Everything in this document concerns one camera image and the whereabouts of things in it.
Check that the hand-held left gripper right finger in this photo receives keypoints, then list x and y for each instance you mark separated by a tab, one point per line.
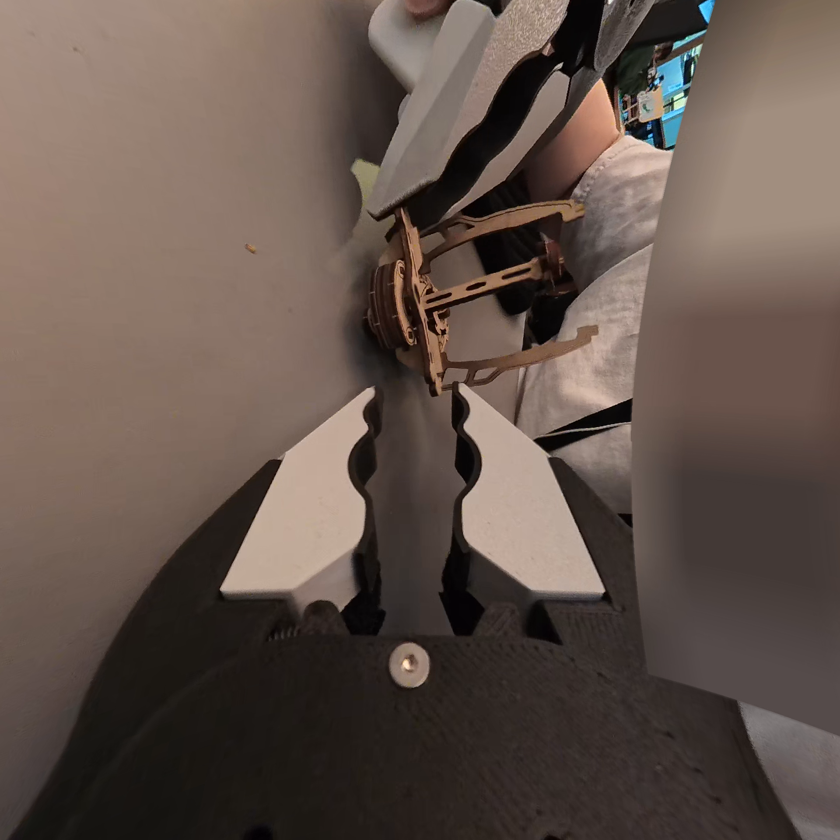
518	512

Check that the blue background board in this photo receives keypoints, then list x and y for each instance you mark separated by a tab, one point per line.
701	12

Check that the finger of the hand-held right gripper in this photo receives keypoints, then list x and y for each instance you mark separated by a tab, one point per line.
439	98
539	105

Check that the person's right forearm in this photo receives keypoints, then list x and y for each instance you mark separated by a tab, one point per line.
584	141

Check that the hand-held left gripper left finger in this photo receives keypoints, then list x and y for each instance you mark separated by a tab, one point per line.
308	518

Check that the wooden model assembly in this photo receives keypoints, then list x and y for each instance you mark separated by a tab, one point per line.
394	302

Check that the person's right hand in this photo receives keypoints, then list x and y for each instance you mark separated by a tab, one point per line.
426	5

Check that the person's white shirt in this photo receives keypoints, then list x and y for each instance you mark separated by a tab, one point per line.
610	367

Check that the pale green mat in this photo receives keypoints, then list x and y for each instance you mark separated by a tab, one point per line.
364	174

